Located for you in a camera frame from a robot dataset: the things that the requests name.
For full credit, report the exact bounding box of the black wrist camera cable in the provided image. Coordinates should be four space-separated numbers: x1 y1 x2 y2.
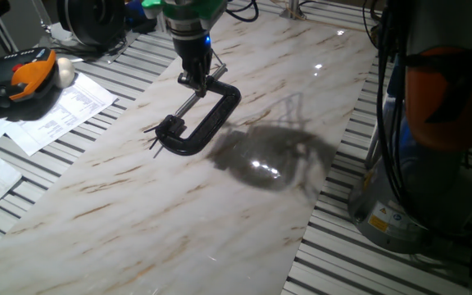
225 0 261 24

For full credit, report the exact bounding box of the black round spool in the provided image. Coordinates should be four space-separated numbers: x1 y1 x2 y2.
57 0 127 48

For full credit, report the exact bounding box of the orange black teach pendant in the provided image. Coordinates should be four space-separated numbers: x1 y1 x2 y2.
0 46 59 110

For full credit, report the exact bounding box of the marble pattern board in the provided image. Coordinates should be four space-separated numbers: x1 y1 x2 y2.
0 0 379 295

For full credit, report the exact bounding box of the white rounded plastic object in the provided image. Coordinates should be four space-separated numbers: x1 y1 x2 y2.
52 57 76 89

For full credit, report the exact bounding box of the black square clock movement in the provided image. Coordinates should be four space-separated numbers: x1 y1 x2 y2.
163 115 188 138

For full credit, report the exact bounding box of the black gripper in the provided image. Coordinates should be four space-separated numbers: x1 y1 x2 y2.
164 16 215 99

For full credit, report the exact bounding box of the grey metal tripod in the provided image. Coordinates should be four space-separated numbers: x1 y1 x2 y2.
0 0 57 54

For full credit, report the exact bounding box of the black metal C-clamp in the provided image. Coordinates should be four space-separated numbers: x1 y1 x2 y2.
152 61 243 157

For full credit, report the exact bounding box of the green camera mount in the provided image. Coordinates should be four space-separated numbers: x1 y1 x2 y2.
141 0 229 21

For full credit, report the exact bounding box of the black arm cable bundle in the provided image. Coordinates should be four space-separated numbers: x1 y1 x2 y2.
361 0 411 211

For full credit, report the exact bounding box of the aluminium frame post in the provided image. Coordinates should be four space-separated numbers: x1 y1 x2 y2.
279 0 307 21

